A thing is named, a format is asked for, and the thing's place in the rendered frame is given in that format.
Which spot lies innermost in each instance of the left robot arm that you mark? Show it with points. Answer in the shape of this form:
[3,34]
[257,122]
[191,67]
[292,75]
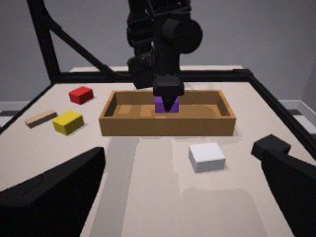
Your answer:
[171,26]

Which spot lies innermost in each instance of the purple block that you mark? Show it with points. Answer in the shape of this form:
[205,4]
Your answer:
[159,107]

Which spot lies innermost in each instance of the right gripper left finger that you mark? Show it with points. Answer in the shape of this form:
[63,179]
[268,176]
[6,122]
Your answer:
[55,203]

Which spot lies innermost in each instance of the yellow block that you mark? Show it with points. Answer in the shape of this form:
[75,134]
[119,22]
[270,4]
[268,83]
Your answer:
[68,122]

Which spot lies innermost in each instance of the small white block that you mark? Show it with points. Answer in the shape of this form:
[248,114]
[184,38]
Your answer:
[206,157]

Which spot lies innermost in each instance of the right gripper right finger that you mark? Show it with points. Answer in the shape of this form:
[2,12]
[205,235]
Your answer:
[293,185]

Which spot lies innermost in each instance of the red block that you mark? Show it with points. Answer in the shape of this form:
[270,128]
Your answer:
[81,95]

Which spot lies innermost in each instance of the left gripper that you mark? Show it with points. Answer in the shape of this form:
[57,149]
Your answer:
[167,83]

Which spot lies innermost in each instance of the tan flat bar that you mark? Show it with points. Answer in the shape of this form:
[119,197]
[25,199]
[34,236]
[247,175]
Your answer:
[41,118]

